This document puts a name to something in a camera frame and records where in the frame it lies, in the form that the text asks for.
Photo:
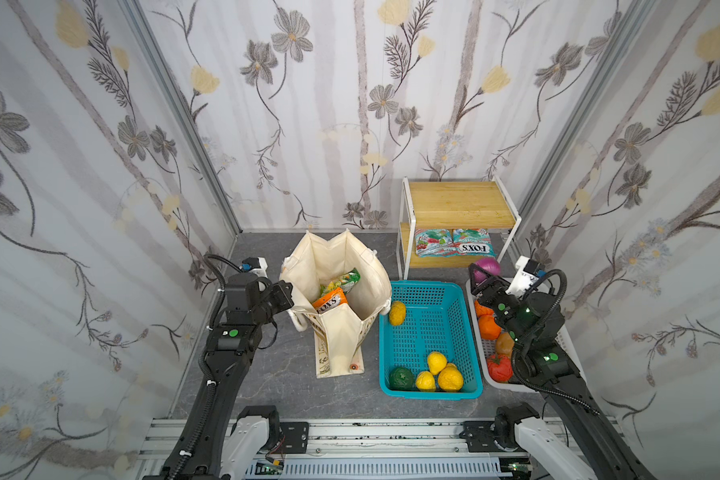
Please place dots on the yellow lemon right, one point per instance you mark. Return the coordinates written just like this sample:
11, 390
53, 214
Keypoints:
436, 362

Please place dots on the yellow lemon top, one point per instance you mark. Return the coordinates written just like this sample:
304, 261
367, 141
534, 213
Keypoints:
397, 313

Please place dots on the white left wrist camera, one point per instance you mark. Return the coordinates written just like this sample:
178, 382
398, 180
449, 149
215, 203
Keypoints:
255, 265

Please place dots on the red tomato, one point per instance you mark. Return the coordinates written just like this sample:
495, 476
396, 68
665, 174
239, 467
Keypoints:
499, 368

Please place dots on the purple onion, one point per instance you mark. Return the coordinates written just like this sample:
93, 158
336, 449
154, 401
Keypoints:
484, 267

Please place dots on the orange snack bag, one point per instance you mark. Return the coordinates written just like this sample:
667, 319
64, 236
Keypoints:
330, 300

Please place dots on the yellow lemon middle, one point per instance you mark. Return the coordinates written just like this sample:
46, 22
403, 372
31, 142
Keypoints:
426, 382

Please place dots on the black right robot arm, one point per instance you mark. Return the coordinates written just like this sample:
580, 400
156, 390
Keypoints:
533, 317

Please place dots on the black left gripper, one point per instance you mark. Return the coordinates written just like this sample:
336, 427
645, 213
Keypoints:
281, 294

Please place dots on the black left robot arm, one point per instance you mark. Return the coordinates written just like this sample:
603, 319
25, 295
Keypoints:
208, 448

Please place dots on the cream floral grocery tote bag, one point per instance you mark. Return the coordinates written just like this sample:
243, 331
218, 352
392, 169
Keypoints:
339, 332

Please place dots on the Fox's candy bag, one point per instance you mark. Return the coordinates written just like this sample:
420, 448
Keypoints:
473, 242

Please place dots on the orange bell pepper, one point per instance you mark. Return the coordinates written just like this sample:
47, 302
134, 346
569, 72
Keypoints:
482, 310
488, 328

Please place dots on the aluminium mounting rail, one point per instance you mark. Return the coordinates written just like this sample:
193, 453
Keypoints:
453, 448

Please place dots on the yellow lemon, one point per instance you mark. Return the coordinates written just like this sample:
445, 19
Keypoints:
426, 382
397, 313
436, 362

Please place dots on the teal plastic basket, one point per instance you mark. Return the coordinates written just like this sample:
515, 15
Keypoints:
437, 319

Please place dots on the large yellow citrus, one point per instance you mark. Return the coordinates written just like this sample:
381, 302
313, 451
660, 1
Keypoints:
450, 379

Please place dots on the green red candy bag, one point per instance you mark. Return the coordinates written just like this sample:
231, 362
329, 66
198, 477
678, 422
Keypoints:
434, 243

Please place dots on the green snack bag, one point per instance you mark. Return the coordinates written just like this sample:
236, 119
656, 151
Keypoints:
346, 282

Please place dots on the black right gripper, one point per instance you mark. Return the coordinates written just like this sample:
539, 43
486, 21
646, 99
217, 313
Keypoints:
489, 288

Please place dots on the green avocado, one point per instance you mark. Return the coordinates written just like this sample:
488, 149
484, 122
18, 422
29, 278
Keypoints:
401, 379

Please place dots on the brown potato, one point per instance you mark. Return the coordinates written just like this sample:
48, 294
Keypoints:
504, 344

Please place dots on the white wooden two-tier shelf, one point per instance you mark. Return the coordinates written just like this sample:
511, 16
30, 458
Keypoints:
450, 205

